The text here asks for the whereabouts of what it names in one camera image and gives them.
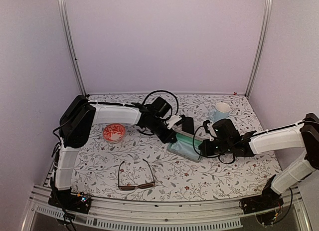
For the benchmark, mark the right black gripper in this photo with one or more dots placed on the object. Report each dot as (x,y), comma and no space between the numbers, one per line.
(206,150)

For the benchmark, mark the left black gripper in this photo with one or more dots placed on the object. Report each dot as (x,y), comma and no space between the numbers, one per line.
(166,138)

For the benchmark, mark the grey glasses case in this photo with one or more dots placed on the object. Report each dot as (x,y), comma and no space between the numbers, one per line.
(190,139)

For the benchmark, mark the black glasses case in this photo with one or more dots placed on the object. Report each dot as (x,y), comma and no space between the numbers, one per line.
(188,125)

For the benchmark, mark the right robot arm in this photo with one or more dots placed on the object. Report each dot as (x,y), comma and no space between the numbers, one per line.
(302,134)

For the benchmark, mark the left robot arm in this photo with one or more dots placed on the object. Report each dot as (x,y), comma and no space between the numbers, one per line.
(76,123)

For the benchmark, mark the brown sunglasses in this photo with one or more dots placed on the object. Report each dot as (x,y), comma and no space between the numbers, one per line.
(131,179)

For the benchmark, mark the light blue mug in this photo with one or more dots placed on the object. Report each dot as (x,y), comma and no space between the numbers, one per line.
(220,111)

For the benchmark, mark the floral tablecloth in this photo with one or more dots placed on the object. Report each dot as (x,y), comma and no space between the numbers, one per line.
(177,179)

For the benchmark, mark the red patterned bowl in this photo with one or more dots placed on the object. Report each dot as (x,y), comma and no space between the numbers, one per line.
(114,133)

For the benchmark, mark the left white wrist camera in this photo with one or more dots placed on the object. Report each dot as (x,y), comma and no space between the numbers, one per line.
(175,120)

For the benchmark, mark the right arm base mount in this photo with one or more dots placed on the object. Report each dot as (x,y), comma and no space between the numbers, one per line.
(268,199)

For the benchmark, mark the front aluminium rail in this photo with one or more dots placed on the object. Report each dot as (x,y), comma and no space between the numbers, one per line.
(122,215)

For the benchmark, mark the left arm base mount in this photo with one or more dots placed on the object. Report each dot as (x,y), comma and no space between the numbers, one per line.
(80,202)

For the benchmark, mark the left aluminium frame post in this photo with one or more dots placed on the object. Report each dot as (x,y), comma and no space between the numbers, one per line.
(70,44)

